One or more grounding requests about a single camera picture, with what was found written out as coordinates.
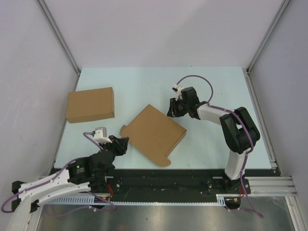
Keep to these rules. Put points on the aluminium corner post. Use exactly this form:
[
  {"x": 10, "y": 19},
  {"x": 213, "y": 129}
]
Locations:
[
  {"x": 58, "y": 34},
  {"x": 269, "y": 33}
]

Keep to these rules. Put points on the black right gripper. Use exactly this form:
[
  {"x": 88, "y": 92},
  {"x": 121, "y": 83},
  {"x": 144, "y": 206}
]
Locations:
[{"x": 173, "y": 111}]

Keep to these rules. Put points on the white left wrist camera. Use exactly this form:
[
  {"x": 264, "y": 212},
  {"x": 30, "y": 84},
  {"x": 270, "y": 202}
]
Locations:
[{"x": 99, "y": 135}]

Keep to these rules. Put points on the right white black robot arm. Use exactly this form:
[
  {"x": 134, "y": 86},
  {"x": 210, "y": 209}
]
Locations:
[{"x": 239, "y": 130}]

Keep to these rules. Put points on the right aluminium corner post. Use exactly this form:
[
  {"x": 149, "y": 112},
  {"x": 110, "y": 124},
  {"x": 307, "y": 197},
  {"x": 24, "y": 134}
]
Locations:
[{"x": 269, "y": 33}]

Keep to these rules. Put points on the folded brown cardboard box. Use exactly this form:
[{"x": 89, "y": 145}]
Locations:
[{"x": 90, "y": 105}]

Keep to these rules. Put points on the grey slotted cable duct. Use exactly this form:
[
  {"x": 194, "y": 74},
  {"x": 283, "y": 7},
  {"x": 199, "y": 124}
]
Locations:
[{"x": 199, "y": 199}]

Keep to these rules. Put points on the left aluminium corner post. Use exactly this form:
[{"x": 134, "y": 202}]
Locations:
[{"x": 58, "y": 34}]

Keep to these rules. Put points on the brown cardboard box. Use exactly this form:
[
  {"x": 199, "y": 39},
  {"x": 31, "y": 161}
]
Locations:
[
  {"x": 90, "y": 105},
  {"x": 154, "y": 135}
]

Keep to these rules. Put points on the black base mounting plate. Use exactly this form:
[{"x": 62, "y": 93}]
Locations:
[{"x": 120, "y": 181}]

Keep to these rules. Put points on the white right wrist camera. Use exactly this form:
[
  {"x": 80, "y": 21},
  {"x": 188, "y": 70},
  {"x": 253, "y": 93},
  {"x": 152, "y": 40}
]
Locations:
[{"x": 177, "y": 89}]

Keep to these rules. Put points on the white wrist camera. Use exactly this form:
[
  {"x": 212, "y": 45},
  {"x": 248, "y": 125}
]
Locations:
[
  {"x": 99, "y": 135},
  {"x": 177, "y": 89}
]

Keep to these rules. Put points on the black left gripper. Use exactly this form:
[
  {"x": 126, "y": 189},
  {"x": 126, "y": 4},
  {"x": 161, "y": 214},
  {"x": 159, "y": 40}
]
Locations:
[{"x": 120, "y": 144}]

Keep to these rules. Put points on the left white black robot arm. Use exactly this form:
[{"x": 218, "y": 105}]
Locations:
[{"x": 83, "y": 174}]

